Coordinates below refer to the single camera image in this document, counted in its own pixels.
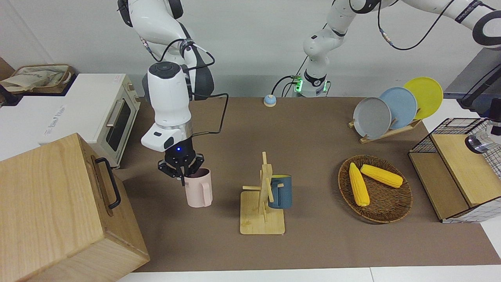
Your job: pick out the beige cloth bag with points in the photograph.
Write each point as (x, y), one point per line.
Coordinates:
(27, 80)

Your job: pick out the white toaster oven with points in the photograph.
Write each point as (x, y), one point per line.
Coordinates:
(98, 102)

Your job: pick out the brown tray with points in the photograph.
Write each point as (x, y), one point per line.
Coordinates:
(62, 84)

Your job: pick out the brown wicker basket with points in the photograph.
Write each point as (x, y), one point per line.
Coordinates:
(387, 201)

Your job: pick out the wooden plate rack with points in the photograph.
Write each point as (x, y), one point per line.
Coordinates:
(385, 135)

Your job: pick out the light blue plate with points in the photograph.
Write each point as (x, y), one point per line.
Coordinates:
(403, 105)

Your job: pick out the white box with print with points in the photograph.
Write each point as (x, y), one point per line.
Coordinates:
(15, 125)

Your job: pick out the yellow corn cob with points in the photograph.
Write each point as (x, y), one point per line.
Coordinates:
(381, 176)
(359, 186)

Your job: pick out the grey plate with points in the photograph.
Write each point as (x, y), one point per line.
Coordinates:
(372, 119)

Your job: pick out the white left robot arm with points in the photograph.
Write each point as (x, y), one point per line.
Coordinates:
(317, 43)

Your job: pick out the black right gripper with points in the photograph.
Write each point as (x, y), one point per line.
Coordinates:
(179, 154)

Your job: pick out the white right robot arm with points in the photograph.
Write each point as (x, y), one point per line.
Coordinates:
(168, 98)

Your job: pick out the dark blue ribbed mug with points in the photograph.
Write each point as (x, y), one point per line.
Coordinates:
(283, 194)

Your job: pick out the small blue round button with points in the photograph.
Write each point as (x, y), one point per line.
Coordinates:
(269, 101)

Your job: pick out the wooden mug tree stand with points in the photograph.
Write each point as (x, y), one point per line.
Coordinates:
(262, 227)

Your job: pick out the black pole stand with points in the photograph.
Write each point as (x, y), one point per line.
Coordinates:
(479, 88)

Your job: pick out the clear glass cup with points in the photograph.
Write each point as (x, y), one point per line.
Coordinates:
(478, 144)

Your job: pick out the yellow plate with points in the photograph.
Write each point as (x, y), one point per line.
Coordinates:
(428, 96)

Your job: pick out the pink ribbed mug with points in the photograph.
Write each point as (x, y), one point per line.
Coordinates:
(197, 192)

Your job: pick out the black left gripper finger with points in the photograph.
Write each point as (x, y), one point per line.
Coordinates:
(497, 128)

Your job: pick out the brown table mat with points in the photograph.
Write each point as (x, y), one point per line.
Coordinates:
(313, 129)

